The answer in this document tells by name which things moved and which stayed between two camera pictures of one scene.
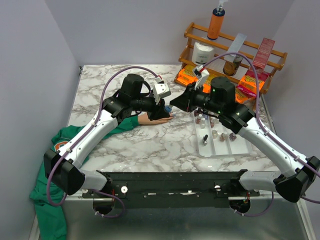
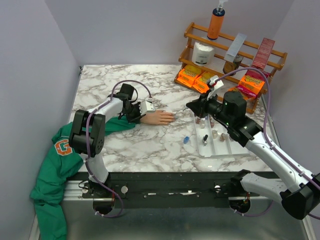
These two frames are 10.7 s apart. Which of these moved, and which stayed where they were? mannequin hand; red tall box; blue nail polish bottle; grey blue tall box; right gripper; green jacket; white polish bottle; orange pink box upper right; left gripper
Moved: right gripper; left gripper; blue nail polish bottle
Stayed: green jacket; red tall box; grey blue tall box; mannequin hand; orange pink box upper right; white polish bottle
